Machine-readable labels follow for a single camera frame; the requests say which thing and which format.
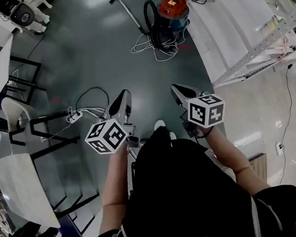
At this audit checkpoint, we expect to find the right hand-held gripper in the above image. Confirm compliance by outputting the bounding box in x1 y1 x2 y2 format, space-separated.
170 78 229 140

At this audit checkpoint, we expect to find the black floor cable loop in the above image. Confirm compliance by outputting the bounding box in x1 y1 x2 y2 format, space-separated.
73 86 111 116

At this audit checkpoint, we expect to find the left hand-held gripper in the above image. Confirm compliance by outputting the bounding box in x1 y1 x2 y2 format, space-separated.
79 88 142 157

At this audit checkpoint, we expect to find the person's right forearm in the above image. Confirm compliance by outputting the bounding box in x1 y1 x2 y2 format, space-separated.
198 121 273 202

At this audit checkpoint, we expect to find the long black floor cable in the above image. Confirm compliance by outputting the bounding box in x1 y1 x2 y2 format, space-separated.
267 63 296 186

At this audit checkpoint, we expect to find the wooden slatted board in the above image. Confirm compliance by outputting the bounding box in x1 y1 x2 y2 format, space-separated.
247 152 270 185

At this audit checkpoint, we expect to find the white legged robot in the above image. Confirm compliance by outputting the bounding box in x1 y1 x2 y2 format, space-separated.
8 0 60 36

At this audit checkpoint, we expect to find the red and blue vacuum cleaner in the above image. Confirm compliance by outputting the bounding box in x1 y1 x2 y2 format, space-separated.
156 0 193 41

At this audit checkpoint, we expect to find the white table with black frame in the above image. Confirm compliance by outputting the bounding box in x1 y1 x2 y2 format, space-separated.
0 32 47 112

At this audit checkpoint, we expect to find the white metal shelving rack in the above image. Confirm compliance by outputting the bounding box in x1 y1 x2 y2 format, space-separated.
161 0 296 93

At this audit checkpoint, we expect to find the white vacuum power cable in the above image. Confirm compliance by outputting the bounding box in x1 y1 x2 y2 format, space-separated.
129 30 182 65

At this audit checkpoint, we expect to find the person's black clothing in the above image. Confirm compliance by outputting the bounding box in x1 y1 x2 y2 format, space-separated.
68 113 296 237

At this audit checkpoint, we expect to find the metal vacuum wand with nozzle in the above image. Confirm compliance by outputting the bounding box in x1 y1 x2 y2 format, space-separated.
116 0 147 38

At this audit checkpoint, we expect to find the white chair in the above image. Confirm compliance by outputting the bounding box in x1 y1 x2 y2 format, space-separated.
0 94 39 135

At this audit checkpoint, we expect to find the white table with black legs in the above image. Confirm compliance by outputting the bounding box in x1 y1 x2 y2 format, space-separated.
0 109 104 237

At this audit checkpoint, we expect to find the person's left forearm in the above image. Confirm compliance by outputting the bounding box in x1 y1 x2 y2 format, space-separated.
90 143 139 235

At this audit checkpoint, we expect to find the black wrist band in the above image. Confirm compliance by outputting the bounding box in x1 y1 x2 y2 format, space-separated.
194 126 216 140

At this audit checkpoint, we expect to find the black corrugated vacuum hose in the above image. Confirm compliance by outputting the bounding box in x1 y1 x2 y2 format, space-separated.
136 0 181 54

